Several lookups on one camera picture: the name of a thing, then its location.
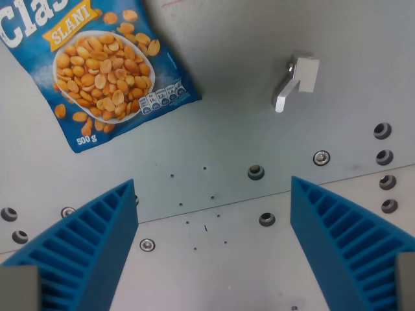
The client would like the aluminium clamp bracket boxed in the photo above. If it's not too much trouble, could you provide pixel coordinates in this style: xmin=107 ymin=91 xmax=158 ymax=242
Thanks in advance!
xmin=271 ymin=51 xmax=321 ymax=113

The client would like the blue salted peanuts bag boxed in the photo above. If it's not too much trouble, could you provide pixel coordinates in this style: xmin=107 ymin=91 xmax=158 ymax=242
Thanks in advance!
xmin=0 ymin=0 xmax=204 ymax=154

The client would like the grey insert with bolt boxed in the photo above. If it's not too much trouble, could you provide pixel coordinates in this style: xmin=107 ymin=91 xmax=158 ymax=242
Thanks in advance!
xmin=247 ymin=164 xmax=265 ymax=181

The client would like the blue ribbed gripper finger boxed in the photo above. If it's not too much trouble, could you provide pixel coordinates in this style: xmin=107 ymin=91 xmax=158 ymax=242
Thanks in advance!
xmin=289 ymin=176 xmax=415 ymax=311
xmin=0 ymin=178 xmax=139 ymax=311

